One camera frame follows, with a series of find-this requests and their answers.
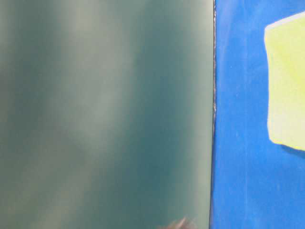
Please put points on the blue table cloth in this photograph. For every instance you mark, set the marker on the blue table cloth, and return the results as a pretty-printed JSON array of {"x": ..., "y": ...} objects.
[{"x": 256, "y": 183}]

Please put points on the yellow-green microfiber towel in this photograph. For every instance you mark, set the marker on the yellow-green microfiber towel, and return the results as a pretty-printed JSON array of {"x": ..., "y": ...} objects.
[{"x": 285, "y": 48}]

